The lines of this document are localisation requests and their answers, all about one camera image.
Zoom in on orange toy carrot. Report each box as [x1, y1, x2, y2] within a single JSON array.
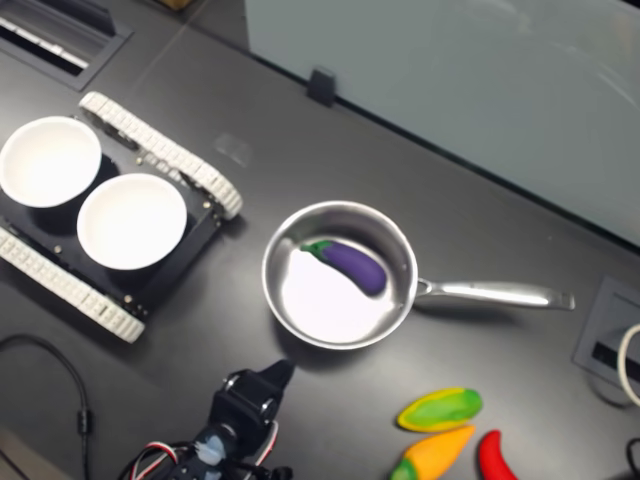
[[389, 424, 477, 480]]

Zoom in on steel pan with long handle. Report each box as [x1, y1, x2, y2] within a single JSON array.
[[261, 200, 577, 351]]

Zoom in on black partition clip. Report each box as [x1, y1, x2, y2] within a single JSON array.
[[305, 67, 337, 107]]

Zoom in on tracked vehicle with white tracks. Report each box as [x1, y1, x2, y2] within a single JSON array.
[[0, 90, 244, 344]]

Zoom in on frosted glass partition panel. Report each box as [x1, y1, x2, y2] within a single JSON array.
[[243, 0, 640, 249]]

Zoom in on long grey table cable hatch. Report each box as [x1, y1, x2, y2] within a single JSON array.
[[0, 0, 135, 93]]

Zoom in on small grey table cable hatch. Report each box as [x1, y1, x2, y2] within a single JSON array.
[[572, 274, 640, 386]]

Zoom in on white cable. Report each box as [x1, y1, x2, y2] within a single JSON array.
[[617, 323, 640, 407]]

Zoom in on green yellow toy corn cob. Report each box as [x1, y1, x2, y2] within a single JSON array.
[[397, 387, 484, 432]]

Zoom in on white bowl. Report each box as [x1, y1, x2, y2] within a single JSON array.
[[76, 172, 189, 272], [0, 115, 104, 209]]

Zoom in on purple toy aubergine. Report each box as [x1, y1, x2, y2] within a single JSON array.
[[299, 239, 388, 296]]

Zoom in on long black cable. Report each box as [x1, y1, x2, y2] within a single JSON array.
[[0, 333, 95, 480]]

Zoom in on red toy chilli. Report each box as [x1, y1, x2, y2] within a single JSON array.
[[478, 429, 521, 480]]

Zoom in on clear tape patch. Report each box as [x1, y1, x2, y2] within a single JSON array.
[[214, 132, 251, 166]]

